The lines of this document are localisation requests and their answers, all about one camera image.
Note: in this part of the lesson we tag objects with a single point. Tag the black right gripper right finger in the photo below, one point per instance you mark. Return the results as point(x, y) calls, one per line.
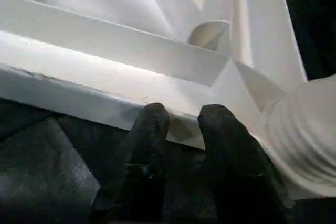
point(236, 171)

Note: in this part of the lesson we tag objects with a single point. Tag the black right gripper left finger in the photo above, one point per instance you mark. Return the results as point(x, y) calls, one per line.
point(139, 166)

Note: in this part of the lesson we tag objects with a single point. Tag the white plastic table leg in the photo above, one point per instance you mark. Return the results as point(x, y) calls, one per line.
point(310, 129)

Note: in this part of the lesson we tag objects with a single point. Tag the black plastic mat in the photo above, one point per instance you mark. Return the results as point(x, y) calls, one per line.
point(42, 171)

